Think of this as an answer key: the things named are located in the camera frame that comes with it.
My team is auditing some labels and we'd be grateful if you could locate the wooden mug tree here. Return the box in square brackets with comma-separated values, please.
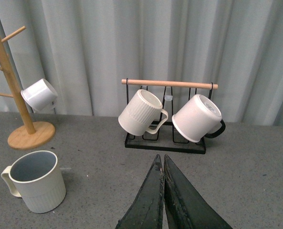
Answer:
[0, 26, 55, 150]

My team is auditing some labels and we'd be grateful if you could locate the cream ribbed mug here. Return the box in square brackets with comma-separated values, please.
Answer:
[0, 150, 66, 213]
[118, 89, 168, 136]

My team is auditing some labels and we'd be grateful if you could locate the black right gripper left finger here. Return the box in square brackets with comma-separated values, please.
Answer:
[116, 154, 165, 229]

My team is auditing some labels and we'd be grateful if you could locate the cream ribbed mug hanging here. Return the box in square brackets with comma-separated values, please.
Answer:
[118, 89, 168, 136]

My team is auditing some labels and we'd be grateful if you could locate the white mug black handle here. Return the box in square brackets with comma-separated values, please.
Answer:
[172, 94, 226, 143]

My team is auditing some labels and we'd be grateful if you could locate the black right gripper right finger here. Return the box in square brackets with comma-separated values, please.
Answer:
[164, 155, 231, 229]

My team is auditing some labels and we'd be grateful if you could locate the white mug on tree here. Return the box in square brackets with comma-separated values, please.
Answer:
[21, 79, 58, 112]

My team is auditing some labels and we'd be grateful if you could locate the black wire mug rack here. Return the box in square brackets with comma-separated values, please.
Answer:
[121, 78, 218, 154]

